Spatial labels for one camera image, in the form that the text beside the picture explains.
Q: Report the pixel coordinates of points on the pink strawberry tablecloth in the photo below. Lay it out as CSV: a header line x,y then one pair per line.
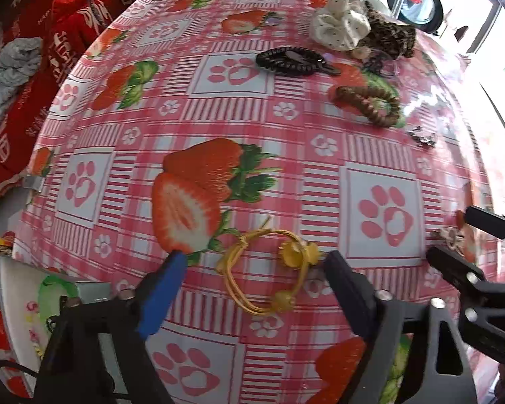
x,y
168,134

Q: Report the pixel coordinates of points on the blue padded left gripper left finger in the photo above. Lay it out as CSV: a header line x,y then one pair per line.
x,y
142,311

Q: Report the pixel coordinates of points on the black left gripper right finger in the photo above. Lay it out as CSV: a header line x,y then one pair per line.
x,y
437,371

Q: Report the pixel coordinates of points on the leopard print scrunchie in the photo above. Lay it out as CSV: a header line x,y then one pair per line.
x,y
394,39

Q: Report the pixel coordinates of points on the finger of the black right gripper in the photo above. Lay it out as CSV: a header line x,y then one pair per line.
x,y
486,221

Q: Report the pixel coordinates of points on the grey crumpled blanket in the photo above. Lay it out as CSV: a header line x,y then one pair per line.
x,y
20,59

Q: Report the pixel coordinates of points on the white dotted scrunchie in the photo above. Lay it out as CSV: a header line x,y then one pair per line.
x,y
340,24

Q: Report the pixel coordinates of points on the white tray box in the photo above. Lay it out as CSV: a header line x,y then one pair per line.
x,y
29,296

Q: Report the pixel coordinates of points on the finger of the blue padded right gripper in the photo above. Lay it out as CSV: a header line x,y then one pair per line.
x,y
455,270

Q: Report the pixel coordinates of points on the left tablecloth clamp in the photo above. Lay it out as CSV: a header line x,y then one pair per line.
x,y
33,183

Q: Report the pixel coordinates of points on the red bed cover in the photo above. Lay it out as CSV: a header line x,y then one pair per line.
x,y
67,29

